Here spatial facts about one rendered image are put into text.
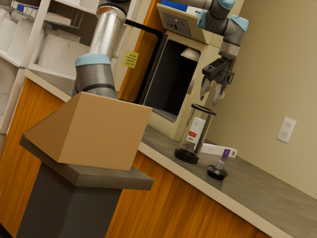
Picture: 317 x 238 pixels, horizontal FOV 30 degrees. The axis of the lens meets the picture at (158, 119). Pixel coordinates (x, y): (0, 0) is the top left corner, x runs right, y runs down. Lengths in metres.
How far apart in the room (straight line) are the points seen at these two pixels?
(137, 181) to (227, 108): 1.35
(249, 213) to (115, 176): 0.50
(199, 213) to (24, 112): 1.45
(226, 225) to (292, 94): 0.97
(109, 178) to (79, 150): 0.13
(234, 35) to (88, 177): 0.92
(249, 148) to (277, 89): 0.33
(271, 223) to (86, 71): 0.78
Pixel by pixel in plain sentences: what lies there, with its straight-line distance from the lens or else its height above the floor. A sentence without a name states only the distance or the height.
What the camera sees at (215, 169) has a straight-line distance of 2.28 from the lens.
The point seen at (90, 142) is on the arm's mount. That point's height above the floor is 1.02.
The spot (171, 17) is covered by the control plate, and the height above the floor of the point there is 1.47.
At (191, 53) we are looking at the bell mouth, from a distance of 2.83.
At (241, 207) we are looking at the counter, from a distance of 2.06.
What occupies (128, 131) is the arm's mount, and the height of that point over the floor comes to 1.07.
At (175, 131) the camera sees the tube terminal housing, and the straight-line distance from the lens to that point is 2.76.
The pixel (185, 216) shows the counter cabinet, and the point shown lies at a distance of 2.28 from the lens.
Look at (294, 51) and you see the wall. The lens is 2.96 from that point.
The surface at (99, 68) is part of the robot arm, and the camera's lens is 1.92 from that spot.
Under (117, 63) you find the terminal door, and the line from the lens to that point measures 2.84.
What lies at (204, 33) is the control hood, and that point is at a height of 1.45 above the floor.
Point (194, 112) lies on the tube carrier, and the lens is 2.37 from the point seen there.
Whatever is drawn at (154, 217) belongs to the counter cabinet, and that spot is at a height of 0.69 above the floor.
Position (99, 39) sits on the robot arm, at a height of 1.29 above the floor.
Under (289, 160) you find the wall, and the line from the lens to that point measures 2.86.
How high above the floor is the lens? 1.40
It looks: 8 degrees down
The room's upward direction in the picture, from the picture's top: 20 degrees clockwise
